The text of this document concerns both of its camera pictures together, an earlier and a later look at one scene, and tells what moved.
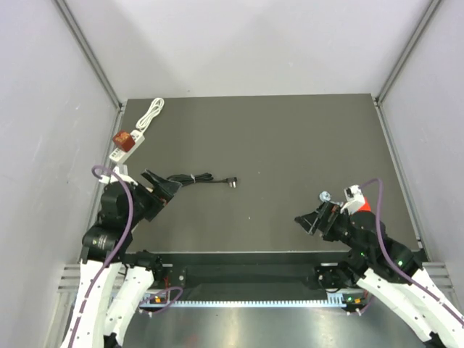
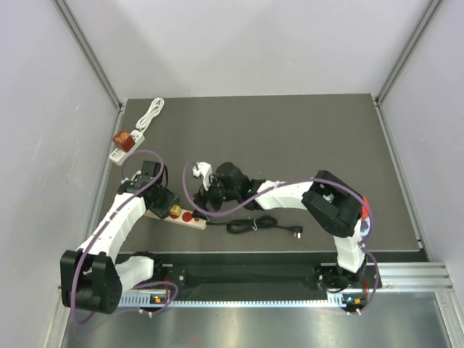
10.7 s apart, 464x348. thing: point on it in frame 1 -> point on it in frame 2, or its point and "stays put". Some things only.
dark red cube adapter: x=124 y=141 stays put
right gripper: x=328 y=213 -> x=203 y=197
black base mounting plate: x=239 y=277 stays put
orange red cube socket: x=366 y=206 stays put
